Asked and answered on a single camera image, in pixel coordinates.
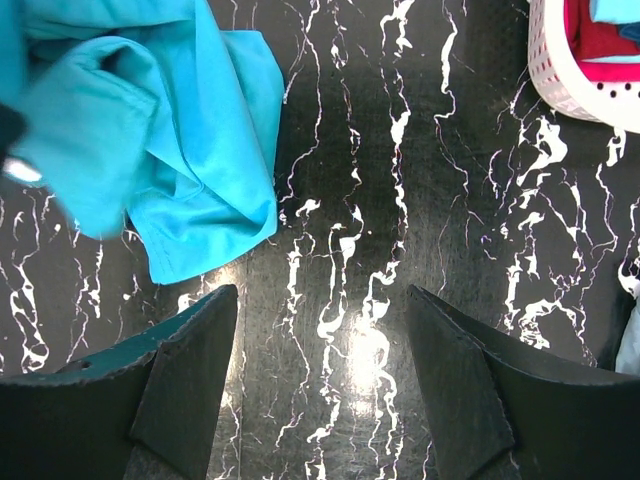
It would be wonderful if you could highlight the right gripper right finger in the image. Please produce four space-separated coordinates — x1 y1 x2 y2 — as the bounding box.
405 286 639 479

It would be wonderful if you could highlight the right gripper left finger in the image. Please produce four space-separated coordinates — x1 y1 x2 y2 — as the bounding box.
1 285 238 479

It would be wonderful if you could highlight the teal t shirt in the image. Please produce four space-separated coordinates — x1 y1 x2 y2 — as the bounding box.
1 1 284 285

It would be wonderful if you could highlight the folded grey-blue t shirt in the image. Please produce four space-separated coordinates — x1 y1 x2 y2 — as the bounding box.
615 299 640 376

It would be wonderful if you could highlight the white perforated laundry basket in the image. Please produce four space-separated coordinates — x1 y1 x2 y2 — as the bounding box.
527 1 639 133

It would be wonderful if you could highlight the red shirt in basket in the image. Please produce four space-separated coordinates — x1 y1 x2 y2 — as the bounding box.
564 0 639 83

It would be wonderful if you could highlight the light blue shirt in basket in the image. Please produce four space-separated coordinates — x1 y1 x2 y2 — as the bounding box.
589 0 640 25

